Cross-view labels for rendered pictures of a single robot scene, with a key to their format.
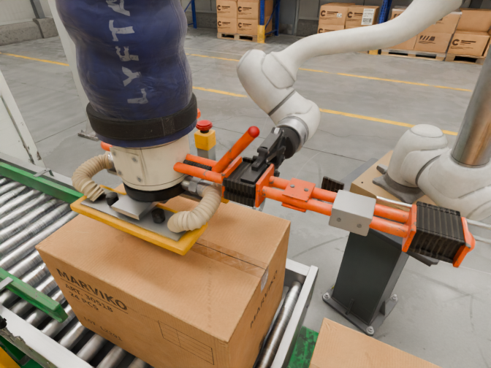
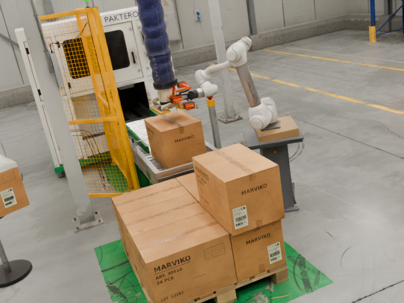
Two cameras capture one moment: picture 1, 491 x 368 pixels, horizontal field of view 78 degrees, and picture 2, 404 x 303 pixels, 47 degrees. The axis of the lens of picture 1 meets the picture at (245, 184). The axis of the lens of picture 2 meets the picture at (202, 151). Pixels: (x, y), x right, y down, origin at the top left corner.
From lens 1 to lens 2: 3.89 m
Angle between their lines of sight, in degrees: 43
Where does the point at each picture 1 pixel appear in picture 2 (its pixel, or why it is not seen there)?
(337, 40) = (213, 67)
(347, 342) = not seen: hidden behind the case
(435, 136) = (263, 100)
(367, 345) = not seen: hidden behind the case
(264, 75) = (198, 76)
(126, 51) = (156, 71)
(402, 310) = (296, 213)
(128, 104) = (156, 80)
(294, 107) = (202, 85)
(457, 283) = (345, 213)
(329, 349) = not seen: hidden behind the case
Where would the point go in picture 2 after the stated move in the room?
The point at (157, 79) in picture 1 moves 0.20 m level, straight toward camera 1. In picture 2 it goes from (161, 76) to (149, 82)
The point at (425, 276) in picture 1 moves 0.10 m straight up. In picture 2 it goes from (332, 207) to (330, 198)
